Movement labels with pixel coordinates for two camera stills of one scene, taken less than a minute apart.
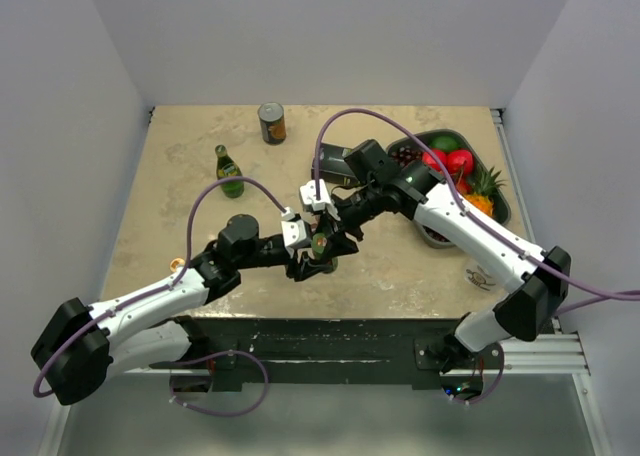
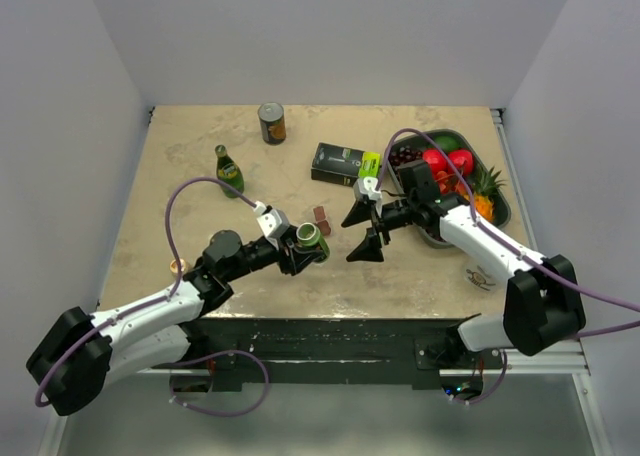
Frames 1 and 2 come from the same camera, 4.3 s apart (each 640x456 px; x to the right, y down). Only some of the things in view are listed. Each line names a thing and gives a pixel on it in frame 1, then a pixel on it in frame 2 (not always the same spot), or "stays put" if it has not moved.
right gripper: [340, 244] to [370, 248]
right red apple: [459, 161] stays put
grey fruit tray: [450, 155] stays put
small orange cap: [175, 262] stays put
